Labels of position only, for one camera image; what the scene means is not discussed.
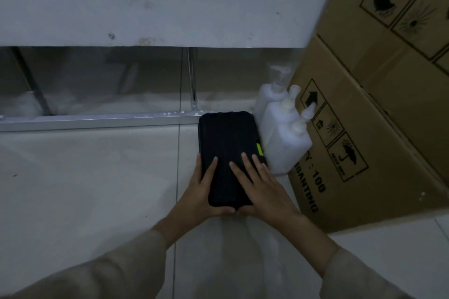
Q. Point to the person's left hand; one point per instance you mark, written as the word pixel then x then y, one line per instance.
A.
pixel 196 200

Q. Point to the person's right hand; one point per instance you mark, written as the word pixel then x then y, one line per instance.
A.
pixel 270 193

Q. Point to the white pump bottle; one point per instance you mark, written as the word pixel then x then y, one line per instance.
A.
pixel 268 95
pixel 287 148

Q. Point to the black zip case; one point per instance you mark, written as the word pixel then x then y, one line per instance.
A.
pixel 224 137

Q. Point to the white capped bottle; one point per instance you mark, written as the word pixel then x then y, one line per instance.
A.
pixel 280 116

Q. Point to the tall printed cardboard box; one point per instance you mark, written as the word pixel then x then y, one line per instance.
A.
pixel 368 176

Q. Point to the taped printed cardboard box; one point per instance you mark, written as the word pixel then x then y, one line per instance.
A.
pixel 393 46

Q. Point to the person's right forearm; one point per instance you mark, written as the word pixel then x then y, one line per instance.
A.
pixel 343 263

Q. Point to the person's left forearm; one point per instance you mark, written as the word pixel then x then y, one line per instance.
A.
pixel 94 263

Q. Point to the person's light trousers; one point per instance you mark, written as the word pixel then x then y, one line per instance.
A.
pixel 256 267

